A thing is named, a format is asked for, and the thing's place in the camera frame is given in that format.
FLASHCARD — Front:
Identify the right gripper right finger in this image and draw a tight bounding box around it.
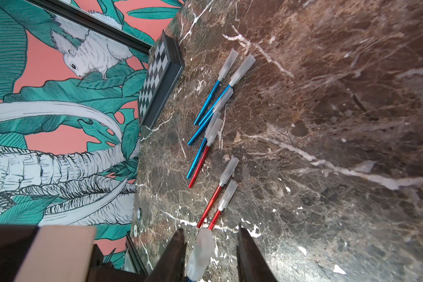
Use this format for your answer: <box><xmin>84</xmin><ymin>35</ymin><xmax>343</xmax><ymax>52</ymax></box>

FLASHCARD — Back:
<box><xmin>236</xmin><ymin>225</ymin><xmax>277</xmax><ymax>282</ymax></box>

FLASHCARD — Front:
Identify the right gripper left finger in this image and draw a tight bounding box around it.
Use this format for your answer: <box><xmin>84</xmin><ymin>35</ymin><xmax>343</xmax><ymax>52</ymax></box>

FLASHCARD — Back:
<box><xmin>145</xmin><ymin>229</ymin><xmax>187</xmax><ymax>282</ymax></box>

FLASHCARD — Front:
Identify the blue knife bottom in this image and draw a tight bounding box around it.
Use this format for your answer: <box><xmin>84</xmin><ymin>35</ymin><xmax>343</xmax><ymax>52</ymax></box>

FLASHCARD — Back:
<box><xmin>186</xmin><ymin>229</ymin><xmax>215</xmax><ymax>282</ymax></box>

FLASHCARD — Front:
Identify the red knife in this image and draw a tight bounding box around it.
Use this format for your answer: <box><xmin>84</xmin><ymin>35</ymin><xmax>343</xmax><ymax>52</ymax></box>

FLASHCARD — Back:
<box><xmin>197</xmin><ymin>157</ymin><xmax>239</xmax><ymax>228</ymax></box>
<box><xmin>189</xmin><ymin>118</ymin><xmax>223</xmax><ymax>189</ymax></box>
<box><xmin>208</xmin><ymin>180</ymin><xmax>238</xmax><ymax>230</ymax></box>

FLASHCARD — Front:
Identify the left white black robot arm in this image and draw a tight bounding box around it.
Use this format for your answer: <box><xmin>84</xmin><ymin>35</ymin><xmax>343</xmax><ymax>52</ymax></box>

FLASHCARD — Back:
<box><xmin>0</xmin><ymin>224</ymin><xmax>146</xmax><ymax>282</ymax></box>

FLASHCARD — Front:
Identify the blue knife far top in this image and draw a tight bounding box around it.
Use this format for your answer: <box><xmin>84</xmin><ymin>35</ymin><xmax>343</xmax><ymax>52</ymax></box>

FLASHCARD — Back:
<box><xmin>194</xmin><ymin>49</ymin><xmax>239</xmax><ymax>125</ymax></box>

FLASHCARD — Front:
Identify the black white checkerboard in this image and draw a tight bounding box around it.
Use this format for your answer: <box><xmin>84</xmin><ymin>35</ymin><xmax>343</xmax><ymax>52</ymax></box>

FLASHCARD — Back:
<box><xmin>138</xmin><ymin>32</ymin><xmax>184</xmax><ymax>128</ymax></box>

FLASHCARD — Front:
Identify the left black frame post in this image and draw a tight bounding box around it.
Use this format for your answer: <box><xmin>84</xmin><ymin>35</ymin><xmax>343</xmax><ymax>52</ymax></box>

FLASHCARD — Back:
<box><xmin>27</xmin><ymin>0</ymin><xmax>151</xmax><ymax>55</ymax></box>

